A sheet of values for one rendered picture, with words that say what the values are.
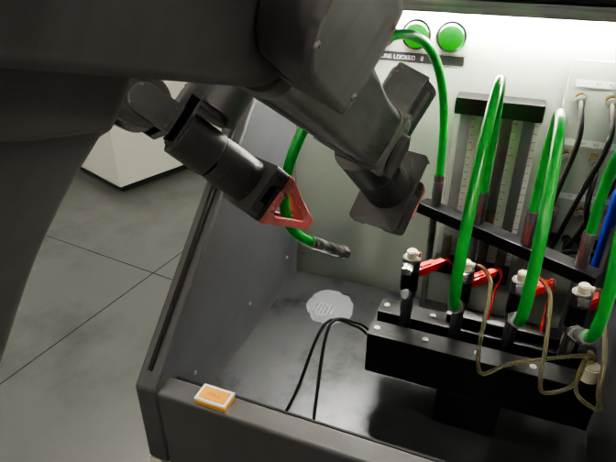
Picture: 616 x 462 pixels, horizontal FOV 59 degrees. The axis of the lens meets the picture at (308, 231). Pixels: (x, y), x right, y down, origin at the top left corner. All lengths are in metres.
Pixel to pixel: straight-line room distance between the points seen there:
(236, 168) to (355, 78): 0.47
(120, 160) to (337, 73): 3.48
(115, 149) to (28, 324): 1.31
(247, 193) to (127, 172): 3.04
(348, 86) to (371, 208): 0.49
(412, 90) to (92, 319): 2.23
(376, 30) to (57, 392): 2.23
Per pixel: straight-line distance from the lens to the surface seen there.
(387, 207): 0.66
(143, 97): 0.61
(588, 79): 1.02
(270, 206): 0.66
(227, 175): 0.64
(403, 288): 0.87
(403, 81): 0.59
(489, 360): 0.89
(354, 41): 0.16
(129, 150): 3.64
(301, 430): 0.79
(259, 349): 1.09
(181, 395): 0.86
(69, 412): 2.26
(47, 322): 2.71
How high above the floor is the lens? 1.56
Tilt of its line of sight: 30 degrees down
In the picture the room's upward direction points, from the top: straight up
